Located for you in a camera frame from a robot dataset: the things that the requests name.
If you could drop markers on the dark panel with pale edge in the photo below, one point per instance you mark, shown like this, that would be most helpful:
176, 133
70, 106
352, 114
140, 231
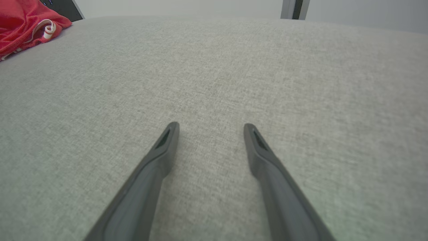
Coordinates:
67, 8

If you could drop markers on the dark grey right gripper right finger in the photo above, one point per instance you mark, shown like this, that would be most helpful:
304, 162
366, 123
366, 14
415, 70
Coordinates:
284, 201

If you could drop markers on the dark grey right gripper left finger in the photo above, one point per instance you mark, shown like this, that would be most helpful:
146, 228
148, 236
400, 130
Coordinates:
140, 194

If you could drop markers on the red jersey with white collar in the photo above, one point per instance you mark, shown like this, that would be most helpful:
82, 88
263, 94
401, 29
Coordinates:
20, 23

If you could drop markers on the grey partition post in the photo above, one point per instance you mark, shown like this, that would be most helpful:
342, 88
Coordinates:
287, 8

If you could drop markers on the grey fabric sofa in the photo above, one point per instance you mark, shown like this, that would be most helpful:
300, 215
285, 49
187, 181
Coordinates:
234, 67

